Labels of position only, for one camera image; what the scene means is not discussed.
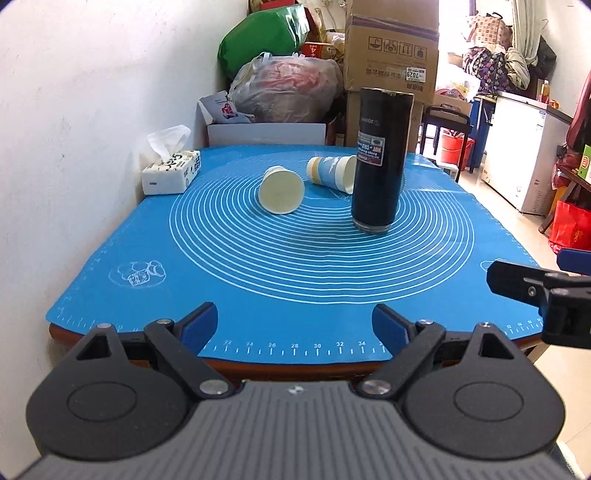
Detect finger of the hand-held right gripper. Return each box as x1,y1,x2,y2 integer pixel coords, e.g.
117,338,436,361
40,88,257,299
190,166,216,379
556,248,591,273
486,259,591,348

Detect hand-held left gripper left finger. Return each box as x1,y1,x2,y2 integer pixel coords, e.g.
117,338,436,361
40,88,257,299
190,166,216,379
74,302,237,400

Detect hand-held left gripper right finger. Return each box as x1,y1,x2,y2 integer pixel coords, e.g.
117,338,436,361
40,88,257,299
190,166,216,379
355,304,532,400

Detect blue and white paper cup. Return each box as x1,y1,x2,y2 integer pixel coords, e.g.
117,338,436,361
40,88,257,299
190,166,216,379
307,155,357,195

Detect black tumbler cup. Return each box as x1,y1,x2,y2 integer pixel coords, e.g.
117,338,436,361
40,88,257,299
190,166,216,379
351,87,415,234

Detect red shopping bag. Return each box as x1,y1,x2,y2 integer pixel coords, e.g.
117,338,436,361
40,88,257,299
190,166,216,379
549,199,591,253

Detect blue silicone baking mat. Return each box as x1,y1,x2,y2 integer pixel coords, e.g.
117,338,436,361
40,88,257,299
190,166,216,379
46,145,546,365

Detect white chest freezer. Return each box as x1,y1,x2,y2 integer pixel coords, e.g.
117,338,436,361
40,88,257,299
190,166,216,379
484,90,576,216

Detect red bucket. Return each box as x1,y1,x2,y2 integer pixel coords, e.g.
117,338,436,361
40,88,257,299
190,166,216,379
441,131,475,168

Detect white tissue box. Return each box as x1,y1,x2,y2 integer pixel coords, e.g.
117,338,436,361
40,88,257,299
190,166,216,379
141,124,202,196

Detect black chair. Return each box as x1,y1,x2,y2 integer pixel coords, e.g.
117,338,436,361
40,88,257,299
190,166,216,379
418,105,472,184

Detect white cardboard box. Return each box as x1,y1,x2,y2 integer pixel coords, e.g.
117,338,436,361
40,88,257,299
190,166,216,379
198,90,341,148

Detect grey clothing bundle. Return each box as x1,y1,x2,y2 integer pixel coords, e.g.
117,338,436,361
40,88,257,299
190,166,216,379
505,46,533,91

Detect purple floral bag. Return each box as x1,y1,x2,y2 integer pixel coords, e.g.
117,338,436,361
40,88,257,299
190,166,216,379
462,46,511,96

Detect pink patterned bag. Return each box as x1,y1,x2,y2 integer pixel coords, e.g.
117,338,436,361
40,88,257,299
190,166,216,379
466,13,513,51

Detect clear plastic bag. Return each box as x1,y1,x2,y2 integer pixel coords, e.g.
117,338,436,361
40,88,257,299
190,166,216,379
228,52,345,124

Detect large brown cardboard box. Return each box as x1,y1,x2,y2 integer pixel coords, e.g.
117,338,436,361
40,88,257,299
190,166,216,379
344,0,440,107

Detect small red box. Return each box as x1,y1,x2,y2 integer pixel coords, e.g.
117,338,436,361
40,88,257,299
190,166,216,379
302,41,336,59

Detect green bag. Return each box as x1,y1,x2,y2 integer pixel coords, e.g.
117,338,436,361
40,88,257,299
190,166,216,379
217,4,311,80

